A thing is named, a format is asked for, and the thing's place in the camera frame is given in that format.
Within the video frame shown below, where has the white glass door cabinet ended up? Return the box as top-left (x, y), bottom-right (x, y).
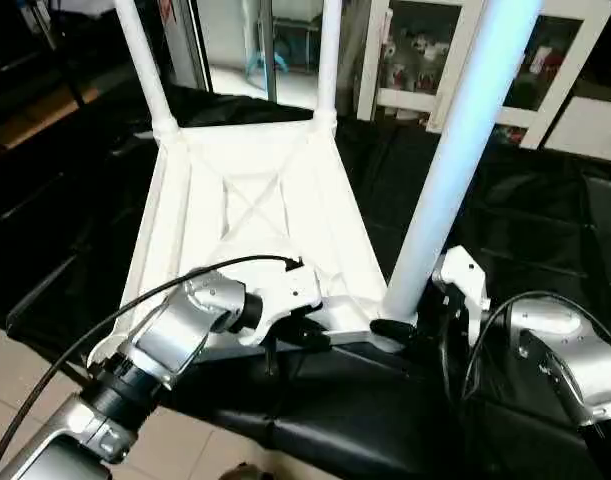
top-left (355, 0), bottom-right (611, 151)

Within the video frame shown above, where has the white drawer unit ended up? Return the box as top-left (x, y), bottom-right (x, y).
top-left (543, 95), bottom-right (611, 166)

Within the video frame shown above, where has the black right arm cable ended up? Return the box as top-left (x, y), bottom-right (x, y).
top-left (438, 288), bottom-right (611, 403)

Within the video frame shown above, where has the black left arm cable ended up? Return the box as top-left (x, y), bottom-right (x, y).
top-left (0, 255), bottom-right (304, 480)

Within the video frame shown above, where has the white plastic table top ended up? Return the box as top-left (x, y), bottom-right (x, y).
top-left (88, 118), bottom-right (413, 367)

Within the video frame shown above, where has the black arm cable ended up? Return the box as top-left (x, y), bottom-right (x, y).
top-left (438, 288), bottom-right (611, 403)
top-left (0, 255), bottom-right (304, 480)

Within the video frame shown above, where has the black table mat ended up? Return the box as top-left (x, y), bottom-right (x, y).
top-left (0, 80), bottom-right (611, 480)

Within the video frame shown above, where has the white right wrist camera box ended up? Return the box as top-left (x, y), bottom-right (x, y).
top-left (431, 246), bottom-right (492, 348)

